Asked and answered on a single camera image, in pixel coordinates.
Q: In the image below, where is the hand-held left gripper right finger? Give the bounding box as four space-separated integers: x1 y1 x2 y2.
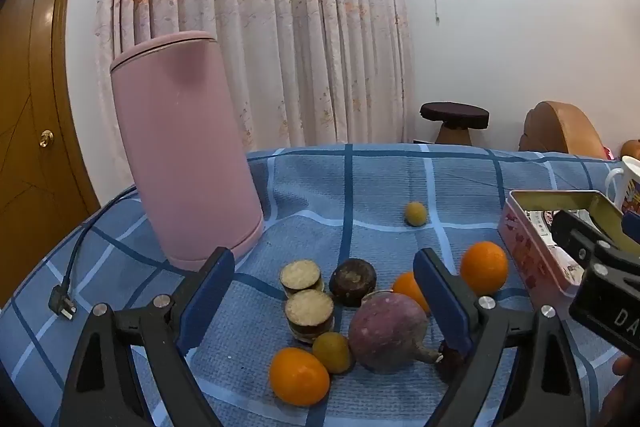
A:
412 248 588 427

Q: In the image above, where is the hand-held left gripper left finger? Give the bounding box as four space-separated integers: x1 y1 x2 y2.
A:
59 247 236 427

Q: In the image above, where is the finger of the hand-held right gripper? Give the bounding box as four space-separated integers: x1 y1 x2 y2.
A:
550 208 640 276
621 211 640 248

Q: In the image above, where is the orange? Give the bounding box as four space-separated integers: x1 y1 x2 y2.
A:
460 241 509 297
392 271 432 314
269 347 331 407

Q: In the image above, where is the pink tin box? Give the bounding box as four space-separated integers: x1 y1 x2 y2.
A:
497 189 632 299

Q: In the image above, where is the purple round radish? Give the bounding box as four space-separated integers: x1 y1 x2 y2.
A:
348 291 443 375

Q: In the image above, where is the dark brown water chestnut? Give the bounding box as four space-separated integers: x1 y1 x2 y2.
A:
329 258 378 308
436 341 468 383

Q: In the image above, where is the small yellow-green kumquat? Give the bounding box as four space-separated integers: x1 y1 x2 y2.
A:
312 331 353 374
404 201 428 227

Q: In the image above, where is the dark-skinned eggplant slice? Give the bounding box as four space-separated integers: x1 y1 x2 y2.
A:
279 259 325 299
284 289 335 344

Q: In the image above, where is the person's right hand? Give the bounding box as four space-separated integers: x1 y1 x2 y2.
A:
600 353 640 427

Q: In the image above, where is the white printed mug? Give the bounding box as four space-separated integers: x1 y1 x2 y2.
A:
605 155 640 215

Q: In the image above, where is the brown leather armchair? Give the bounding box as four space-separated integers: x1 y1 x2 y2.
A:
518 101 606 158

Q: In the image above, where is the blue checked blanket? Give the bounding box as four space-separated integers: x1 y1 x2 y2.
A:
0 143 640 427

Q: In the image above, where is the pink cylindrical appliance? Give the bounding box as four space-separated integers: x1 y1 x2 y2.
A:
109 30 265 272

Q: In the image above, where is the stool with dark top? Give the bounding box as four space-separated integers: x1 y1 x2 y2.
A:
419 102 491 145

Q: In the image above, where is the wooden door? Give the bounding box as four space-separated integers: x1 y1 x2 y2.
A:
0 0 101 308

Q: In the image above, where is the pale floral curtain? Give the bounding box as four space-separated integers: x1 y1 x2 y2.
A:
92 0 416 180

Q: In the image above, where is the black power cord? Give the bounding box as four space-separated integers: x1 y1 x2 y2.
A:
48 186 138 320

